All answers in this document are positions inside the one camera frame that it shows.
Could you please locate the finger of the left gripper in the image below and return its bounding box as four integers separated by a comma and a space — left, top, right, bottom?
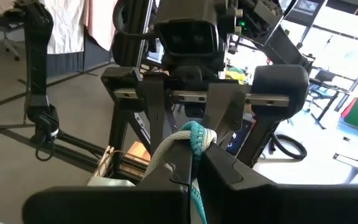
140, 74, 171, 155
201, 82, 250, 147

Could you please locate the white hanging sheet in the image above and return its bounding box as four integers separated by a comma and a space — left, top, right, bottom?
39, 0, 86, 55

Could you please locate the black hose loop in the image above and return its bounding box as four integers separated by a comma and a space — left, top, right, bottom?
268, 133, 308, 161

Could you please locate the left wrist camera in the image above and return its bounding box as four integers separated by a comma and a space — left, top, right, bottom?
153, 18, 221, 60

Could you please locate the blue office chair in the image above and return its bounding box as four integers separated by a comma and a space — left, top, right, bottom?
306, 68, 352, 130

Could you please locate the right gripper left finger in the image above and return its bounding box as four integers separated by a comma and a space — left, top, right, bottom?
22, 141, 194, 224

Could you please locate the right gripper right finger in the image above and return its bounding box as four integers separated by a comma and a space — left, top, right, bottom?
197, 142, 358, 224

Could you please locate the pink hanging sheet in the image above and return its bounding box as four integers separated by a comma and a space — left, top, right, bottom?
84, 0, 119, 52

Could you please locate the grey partition panel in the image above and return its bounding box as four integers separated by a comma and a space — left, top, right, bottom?
47, 37, 113, 77

